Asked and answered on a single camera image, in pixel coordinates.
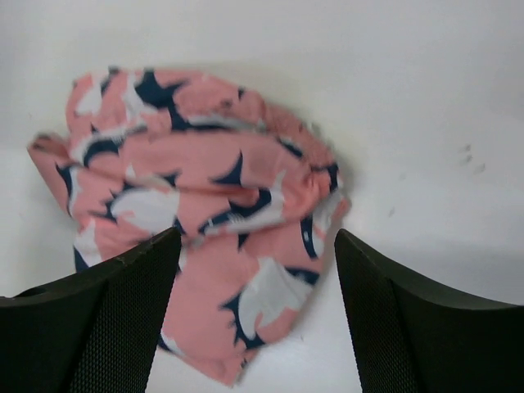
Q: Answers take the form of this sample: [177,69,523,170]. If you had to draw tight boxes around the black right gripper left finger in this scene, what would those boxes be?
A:
[1,228,181,392]

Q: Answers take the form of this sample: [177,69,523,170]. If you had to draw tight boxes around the pink shark print shorts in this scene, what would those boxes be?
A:
[29,68,349,386]

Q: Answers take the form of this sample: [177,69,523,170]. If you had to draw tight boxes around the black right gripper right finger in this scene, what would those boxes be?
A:
[334,229,523,392]

